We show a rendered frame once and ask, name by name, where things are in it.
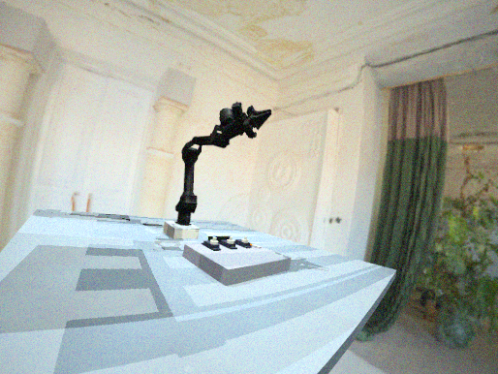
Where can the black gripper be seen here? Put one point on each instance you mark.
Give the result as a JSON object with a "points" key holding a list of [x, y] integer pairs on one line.
{"points": [[254, 119]]}

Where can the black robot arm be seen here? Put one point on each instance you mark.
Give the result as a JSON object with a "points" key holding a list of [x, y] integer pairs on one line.
{"points": [[188, 200]]}

